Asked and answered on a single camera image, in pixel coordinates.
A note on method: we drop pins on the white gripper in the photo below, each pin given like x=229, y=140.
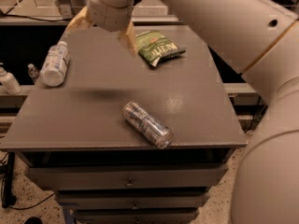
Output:
x=109, y=15

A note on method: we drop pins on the green jalapeno chip bag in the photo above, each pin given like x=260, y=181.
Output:
x=155, y=47

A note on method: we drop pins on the clear blue plastic bottle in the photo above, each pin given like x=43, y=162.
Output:
x=54, y=68

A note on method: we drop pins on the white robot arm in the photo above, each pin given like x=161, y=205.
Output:
x=258, y=39

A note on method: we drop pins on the small clear water bottle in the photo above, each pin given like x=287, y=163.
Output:
x=33, y=72

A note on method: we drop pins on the white spray bottle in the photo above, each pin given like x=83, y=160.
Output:
x=9, y=82

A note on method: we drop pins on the grey drawer cabinet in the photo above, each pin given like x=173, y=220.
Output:
x=125, y=143

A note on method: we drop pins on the silver energy drink can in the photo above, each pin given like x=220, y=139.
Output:
x=157, y=133

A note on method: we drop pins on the black stand leg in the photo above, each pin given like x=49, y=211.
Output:
x=7, y=197

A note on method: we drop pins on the metal rail frame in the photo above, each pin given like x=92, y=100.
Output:
x=147, y=11

